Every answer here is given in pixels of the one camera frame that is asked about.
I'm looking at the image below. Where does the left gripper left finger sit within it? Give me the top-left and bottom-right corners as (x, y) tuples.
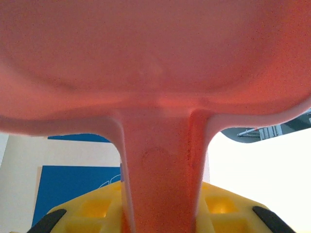
(26, 181), (133, 233)

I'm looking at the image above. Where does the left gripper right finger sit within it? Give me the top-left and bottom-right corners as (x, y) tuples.
(194, 182), (296, 233)

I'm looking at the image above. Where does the pink plastic dustpan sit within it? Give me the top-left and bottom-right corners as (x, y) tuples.
(0, 0), (311, 233)

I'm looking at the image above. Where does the white ceiling cable tray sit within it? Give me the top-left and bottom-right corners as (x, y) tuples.
(237, 125), (283, 139)

